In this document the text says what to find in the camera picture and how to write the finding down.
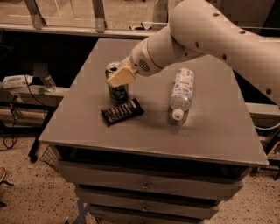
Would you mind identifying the black chocolate bar wrapper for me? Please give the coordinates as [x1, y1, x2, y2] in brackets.
[101, 98, 144, 126]

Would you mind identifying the black cable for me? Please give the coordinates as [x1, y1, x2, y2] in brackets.
[2, 74, 47, 151]

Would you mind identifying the small clear bottle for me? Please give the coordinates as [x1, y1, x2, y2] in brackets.
[41, 75, 56, 92]

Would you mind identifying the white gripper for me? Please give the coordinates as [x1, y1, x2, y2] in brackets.
[107, 39, 163, 88]

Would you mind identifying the grey drawer cabinet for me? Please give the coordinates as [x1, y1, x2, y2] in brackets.
[40, 39, 267, 224]

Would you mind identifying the green soda can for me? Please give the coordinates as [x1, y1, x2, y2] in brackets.
[105, 61, 129, 104]

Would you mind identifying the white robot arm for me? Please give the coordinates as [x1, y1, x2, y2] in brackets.
[108, 0, 280, 104]

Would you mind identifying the grey side bench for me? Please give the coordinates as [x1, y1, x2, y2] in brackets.
[0, 85, 69, 163]

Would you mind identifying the white tissue pack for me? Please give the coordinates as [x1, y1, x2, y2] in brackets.
[1, 74, 33, 89]

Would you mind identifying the clear plastic water bottle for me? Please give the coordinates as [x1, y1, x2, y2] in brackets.
[170, 68, 194, 121]

